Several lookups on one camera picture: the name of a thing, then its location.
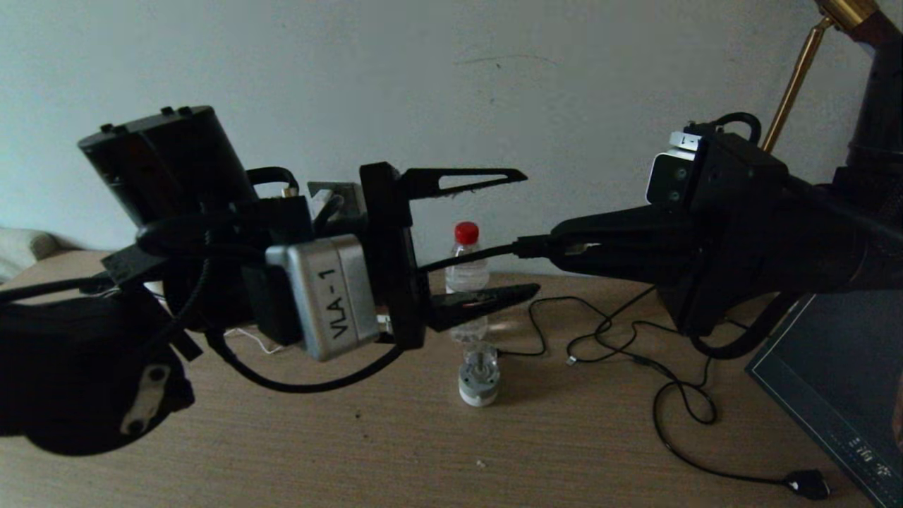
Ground black ethernet cable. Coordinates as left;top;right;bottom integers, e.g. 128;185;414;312
416;235;600;272

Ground white power adapter with cord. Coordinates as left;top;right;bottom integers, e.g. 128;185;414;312
226;190;348;353

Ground red-capped water bottle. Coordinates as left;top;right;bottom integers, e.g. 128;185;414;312
446;222;490;343

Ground small grey clear-topped device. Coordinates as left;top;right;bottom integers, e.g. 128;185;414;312
459;344;502;407

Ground dark framed board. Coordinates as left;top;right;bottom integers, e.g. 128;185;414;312
746;293;903;508

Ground brass desk lamp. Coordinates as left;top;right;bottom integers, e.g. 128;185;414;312
762;0;903;152

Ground beige cushion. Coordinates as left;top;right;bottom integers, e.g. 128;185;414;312
0;227;61;279

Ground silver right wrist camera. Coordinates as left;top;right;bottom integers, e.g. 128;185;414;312
646;131;705;205

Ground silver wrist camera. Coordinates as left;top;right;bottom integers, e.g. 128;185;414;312
266;235;382;362
646;131;705;205

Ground grey wall socket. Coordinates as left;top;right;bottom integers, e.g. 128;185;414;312
308;182;364;219

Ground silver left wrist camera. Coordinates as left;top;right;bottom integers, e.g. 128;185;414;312
266;235;382;362

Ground black cable with silver connector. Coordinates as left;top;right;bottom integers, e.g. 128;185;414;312
565;289;660;368

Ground black left wrist camera cable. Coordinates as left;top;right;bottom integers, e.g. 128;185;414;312
208;166;406;394

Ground black lamp cord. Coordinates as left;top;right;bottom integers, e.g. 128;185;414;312
496;297;830;500

